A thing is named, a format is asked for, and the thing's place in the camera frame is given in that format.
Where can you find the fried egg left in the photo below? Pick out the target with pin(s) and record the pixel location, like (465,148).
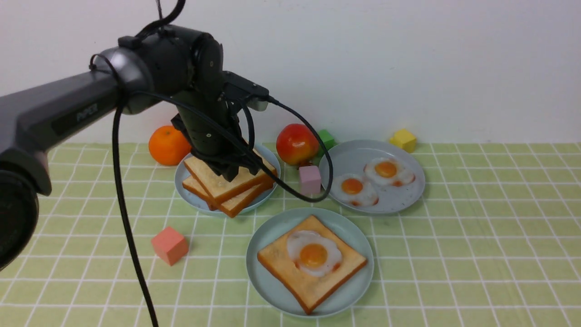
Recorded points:
(354,190)

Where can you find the pink cube block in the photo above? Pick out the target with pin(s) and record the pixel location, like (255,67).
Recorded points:
(310,180)

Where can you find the fried egg right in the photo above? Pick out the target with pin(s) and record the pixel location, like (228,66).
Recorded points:
(384,172)

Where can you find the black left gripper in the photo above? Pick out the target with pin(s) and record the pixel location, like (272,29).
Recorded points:
(208,144)

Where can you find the green cube block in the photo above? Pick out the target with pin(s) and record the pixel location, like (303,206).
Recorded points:
(328,142)

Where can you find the fried egg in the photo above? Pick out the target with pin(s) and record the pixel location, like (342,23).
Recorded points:
(313,254)
(354,190)
(384,172)

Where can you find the orange fruit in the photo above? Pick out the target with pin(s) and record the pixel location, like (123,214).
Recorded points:
(167,146)

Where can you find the grey egg plate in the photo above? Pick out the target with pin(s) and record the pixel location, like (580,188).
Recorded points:
(351,157)

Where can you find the grey bread plate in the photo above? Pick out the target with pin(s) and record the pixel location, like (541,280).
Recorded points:
(181,175)

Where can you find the toast slice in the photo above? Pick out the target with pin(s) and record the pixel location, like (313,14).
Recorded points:
(197,196)
(290,281)
(218,189)

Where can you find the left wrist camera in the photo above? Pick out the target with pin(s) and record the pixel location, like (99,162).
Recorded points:
(250,94)

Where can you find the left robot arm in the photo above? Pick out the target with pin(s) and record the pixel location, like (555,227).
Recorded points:
(175,62)

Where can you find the fried egg front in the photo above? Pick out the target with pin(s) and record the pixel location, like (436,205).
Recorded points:
(313,254)

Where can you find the green checkered tablecloth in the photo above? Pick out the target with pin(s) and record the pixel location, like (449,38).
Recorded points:
(495,240)

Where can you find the empty light green plate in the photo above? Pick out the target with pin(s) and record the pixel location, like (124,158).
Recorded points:
(272,245)

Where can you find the yellow cube block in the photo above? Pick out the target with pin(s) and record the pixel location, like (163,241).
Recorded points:
(404,140)

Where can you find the red yellow apple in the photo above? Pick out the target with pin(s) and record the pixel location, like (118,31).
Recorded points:
(296,145)

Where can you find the red cube block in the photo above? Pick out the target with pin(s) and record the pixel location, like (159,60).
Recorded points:
(170,245)

